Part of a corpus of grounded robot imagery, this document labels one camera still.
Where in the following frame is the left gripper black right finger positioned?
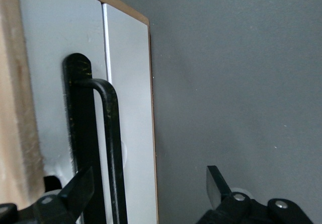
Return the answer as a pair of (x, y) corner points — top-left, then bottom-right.
(206, 165), (313, 224)

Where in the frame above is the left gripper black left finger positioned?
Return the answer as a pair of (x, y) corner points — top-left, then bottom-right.
(0, 166), (96, 224)

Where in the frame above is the black metal drawer handle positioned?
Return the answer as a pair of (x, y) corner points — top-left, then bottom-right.
(61, 52), (128, 224)

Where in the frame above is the white-fronted wooden drawer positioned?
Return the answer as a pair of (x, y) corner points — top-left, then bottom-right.
(16, 0), (158, 224)

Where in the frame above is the wooden drawer cabinet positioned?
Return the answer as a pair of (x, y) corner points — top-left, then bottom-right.
(0, 0), (160, 224)

